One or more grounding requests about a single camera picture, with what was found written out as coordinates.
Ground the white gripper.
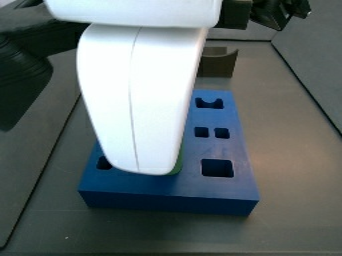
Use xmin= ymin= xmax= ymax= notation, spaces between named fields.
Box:
xmin=77 ymin=24 xmax=208 ymax=175

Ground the green oval peg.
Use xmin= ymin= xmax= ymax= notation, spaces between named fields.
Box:
xmin=169 ymin=142 xmax=185 ymax=175

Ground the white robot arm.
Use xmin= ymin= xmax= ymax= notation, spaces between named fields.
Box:
xmin=45 ymin=0 xmax=222 ymax=175

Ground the black curved foam holder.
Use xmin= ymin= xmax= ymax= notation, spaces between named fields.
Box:
xmin=198 ymin=47 xmax=238 ymax=78

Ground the blue shape sorter block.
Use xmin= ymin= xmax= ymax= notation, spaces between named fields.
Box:
xmin=78 ymin=89 xmax=260 ymax=216

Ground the black corrugated cable hose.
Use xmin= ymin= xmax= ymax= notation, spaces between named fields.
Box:
xmin=0 ymin=6 xmax=91 ymax=132

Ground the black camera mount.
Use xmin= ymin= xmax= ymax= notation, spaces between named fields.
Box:
xmin=216 ymin=0 xmax=312 ymax=31

